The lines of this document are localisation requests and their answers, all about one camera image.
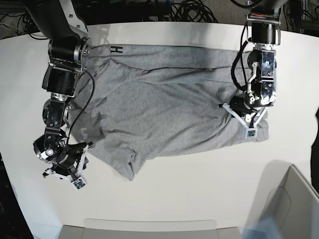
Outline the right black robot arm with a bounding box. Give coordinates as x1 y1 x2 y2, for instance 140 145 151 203
23 0 93 190

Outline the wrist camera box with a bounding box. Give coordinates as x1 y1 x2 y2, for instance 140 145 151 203
71 177 87 191
245 127 258 138

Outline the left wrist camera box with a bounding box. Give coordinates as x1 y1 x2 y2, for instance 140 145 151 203
245 127 258 138

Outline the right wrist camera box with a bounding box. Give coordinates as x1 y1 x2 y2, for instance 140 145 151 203
71 177 87 191

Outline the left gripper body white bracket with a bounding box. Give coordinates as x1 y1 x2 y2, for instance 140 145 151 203
217 96 268 129

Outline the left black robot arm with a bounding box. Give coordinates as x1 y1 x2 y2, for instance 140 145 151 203
221 0 286 137

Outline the grey bin right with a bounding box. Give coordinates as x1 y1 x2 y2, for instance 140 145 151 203
260 165 319 239

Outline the black cable bundle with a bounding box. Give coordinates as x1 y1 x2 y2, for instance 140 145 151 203
163 0 220 24

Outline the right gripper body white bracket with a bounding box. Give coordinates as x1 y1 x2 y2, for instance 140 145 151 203
42 142 93 184

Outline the blue object bottom right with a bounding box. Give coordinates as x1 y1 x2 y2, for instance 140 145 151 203
242 217 281 239

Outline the grey tray bottom edge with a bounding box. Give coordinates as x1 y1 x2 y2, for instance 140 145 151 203
58 218 242 239

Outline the grey T-shirt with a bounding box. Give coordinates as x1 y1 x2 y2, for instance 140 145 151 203
69 44 269 180

